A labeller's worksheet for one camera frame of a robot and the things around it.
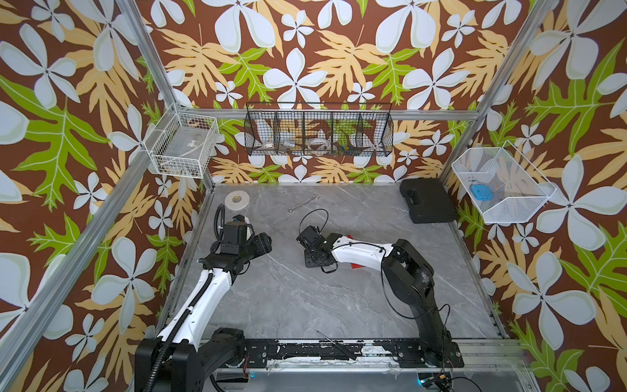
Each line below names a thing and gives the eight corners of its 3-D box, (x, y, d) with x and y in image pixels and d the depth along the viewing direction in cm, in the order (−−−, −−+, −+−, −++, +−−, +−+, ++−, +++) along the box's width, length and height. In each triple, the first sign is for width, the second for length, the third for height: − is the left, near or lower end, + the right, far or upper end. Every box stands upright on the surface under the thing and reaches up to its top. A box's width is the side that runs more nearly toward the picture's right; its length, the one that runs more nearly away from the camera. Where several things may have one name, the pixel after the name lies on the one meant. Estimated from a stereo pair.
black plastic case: (410, 223, 109) (415, 215, 104) (398, 184, 124) (401, 176, 120) (455, 223, 109) (462, 215, 104) (437, 185, 124) (442, 176, 120)
